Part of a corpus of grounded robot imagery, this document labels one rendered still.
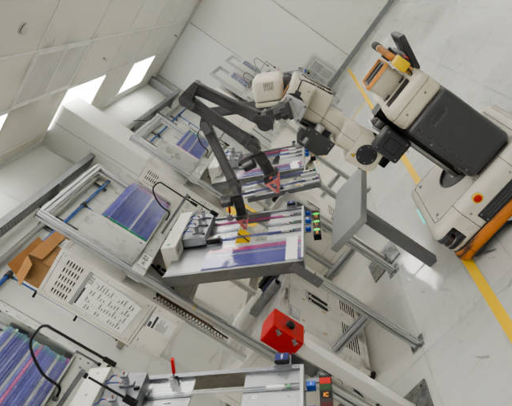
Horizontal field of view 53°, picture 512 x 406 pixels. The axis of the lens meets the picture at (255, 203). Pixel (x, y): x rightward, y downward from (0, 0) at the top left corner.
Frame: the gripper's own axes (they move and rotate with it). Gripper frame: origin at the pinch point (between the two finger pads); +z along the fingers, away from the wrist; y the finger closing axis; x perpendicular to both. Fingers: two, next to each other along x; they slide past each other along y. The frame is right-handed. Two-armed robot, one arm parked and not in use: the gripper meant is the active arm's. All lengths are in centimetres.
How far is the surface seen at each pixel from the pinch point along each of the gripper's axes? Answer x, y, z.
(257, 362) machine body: -1, 49, 56
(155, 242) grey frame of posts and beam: -45, 24, -11
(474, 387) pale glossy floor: 94, 100, 43
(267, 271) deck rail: 15, 49, 4
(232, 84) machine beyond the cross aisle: -58, -462, -26
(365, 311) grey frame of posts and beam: 58, 54, 31
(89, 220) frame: -69, 38, -34
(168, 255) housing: -37.9, 29.7, -4.0
